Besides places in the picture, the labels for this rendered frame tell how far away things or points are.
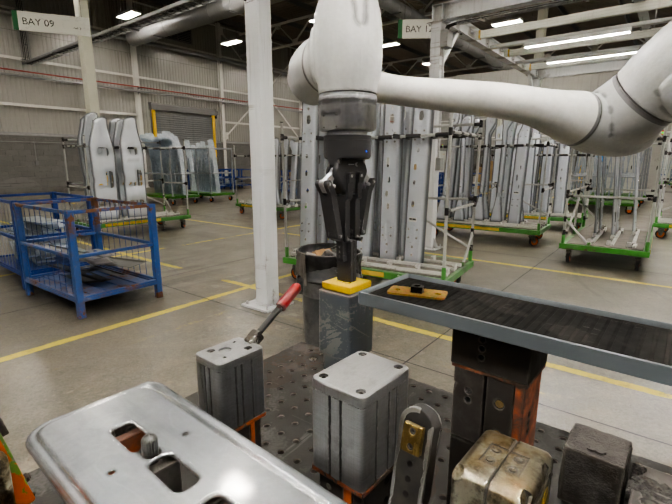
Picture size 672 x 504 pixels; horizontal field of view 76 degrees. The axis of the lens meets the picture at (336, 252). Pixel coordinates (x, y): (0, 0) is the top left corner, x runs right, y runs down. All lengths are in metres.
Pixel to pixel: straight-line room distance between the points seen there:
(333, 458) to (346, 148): 0.42
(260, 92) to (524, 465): 3.68
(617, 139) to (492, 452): 0.67
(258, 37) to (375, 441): 3.71
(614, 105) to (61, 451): 1.01
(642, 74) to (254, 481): 0.86
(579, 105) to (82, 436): 0.94
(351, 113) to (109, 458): 0.55
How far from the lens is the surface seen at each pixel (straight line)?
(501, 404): 0.61
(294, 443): 1.11
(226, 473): 0.57
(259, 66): 3.96
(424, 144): 4.51
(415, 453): 0.47
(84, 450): 0.67
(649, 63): 0.94
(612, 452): 0.49
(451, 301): 0.62
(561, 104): 0.89
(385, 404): 0.52
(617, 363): 0.52
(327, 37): 0.68
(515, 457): 0.48
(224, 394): 0.70
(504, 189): 8.18
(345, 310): 0.70
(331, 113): 0.67
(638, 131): 0.97
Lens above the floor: 1.35
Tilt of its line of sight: 12 degrees down
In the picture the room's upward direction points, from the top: straight up
